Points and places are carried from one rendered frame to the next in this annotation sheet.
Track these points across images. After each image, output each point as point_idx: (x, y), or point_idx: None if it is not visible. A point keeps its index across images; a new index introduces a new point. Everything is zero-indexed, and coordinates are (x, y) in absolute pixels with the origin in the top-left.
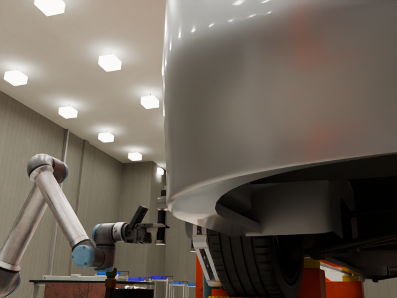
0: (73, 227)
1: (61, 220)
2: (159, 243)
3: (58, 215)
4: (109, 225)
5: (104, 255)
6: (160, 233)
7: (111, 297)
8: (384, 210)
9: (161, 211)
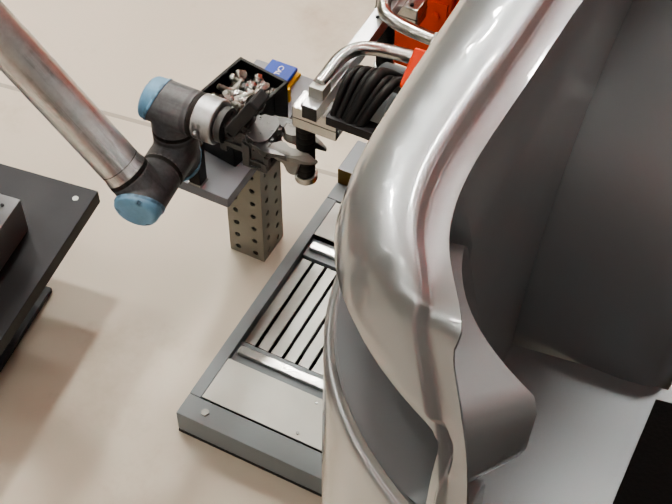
0: (100, 154)
1: (67, 136)
2: (303, 185)
3: (54, 124)
4: (178, 112)
5: (181, 171)
6: (305, 168)
7: (201, 160)
8: None
9: (305, 131)
